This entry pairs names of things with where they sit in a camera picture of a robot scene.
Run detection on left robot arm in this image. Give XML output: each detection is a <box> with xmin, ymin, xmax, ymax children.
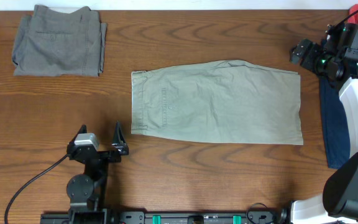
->
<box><xmin>67</xmin><ymin>122</ymin><xmax>129</xmax><ymax>224</ymax></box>

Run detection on left black cable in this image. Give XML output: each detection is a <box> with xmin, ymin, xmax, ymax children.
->
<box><xmin>4</xmin><ymin>154</ymin><xmax>70</xmax><ymax>224</ymax></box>

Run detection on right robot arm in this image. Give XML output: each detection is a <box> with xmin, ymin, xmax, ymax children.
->
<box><xmin>283</xmin><ymin>19</ymin><xmax>358</xmax><ymax>223</ymax></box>

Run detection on khaki beige shorts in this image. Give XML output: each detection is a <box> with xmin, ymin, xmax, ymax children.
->
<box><xmin>131</xmin><ymin>60</ymin><xmax>303</xmax><ymax>145</ymax></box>

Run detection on folded grey shorts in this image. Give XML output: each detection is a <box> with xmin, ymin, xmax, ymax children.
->
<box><xmin>11</xmin><ymin>5</ymin><xmax>107</xmax><ymax>77</ymax></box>

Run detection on red garment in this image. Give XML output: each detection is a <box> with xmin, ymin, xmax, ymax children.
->
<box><xmin>347</xmin><ymin>4</ymin><xmax>358</xmax><ymax>24</ymax></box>

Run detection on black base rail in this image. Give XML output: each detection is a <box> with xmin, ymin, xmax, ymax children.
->
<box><xmin>40</xmin><ymin>210</ymin><xmax>290</xmax><ymax>224</ymax></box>

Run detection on navy blue shorts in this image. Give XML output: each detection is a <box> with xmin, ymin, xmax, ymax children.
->
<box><xmin>319</xmin><ymin>78</ymin><xmax>351</xmax><ymax>169</ymax></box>

